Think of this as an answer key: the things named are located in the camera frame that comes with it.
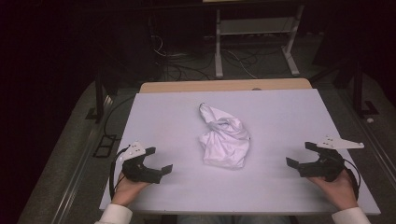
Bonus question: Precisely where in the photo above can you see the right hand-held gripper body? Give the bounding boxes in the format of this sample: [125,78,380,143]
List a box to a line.
[299,134,365,183]

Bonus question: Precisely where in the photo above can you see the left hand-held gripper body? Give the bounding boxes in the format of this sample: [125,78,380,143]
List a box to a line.
[118,141,163,185]

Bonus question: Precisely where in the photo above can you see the white shorts with black waistband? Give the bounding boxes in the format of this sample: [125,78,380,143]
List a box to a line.
[198,102,252,171]

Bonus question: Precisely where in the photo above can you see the person's left hand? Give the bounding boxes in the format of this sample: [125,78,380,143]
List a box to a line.
[110,172,152,207]

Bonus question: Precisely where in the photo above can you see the person's right hand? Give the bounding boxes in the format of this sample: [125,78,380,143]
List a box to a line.
[306,170,359,211]

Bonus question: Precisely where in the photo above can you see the white board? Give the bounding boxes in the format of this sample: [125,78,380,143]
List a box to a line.
[99,88,382,217]

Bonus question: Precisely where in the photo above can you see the black metal stand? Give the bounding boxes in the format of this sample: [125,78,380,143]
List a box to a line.
[85,69,117,124]
[311,57,380,119]

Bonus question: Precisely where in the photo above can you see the wooden table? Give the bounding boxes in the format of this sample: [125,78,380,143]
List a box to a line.
[138,77,313,94]

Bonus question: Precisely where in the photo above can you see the white metal stand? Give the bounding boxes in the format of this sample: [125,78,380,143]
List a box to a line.
[214,4,305,78]

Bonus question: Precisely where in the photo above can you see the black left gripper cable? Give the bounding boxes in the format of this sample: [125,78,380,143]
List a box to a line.
[108,145,131,201]

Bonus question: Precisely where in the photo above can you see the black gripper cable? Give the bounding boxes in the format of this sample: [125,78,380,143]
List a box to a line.
[108,145,131,201]
[342,158,362,201]

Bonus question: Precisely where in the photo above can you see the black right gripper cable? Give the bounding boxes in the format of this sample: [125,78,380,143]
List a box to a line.
[342,158,362,201]

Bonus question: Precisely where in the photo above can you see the tangle of floor cables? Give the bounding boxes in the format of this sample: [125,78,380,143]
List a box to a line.
[149,33,293,81]

